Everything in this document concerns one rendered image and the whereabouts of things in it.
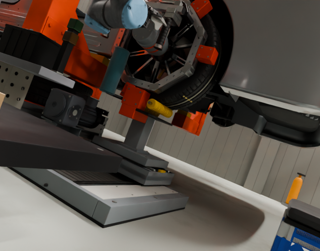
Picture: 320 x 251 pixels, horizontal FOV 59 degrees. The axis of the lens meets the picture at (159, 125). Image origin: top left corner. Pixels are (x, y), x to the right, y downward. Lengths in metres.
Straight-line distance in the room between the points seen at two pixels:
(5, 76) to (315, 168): 4.74
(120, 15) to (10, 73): 0.53
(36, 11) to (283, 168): 4.46
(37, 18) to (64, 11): 0.15
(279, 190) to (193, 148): 1.68
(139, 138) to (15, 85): 0.77
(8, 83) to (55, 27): 0.57
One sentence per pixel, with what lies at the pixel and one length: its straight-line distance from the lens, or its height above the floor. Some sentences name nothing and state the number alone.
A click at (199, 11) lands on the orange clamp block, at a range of 1.67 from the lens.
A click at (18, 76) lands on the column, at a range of 1.26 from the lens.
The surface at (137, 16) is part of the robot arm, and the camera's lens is 0.92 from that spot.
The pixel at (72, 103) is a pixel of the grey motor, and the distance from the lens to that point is 1.60.
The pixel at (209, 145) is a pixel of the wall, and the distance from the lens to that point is 5.48.
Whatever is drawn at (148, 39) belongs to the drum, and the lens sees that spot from 1.53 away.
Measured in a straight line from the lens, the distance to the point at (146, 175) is 1.52.
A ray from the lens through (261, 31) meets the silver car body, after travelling 1.68.
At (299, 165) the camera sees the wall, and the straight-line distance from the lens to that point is 5.26.
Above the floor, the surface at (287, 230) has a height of 0.29.
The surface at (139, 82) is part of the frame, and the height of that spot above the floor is 0.60.
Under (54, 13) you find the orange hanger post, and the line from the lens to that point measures 1.71.
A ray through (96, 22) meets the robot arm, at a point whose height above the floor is 0.64.
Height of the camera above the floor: 0.39
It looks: 1 degrees up
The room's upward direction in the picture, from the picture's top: 21 degrees clockwise
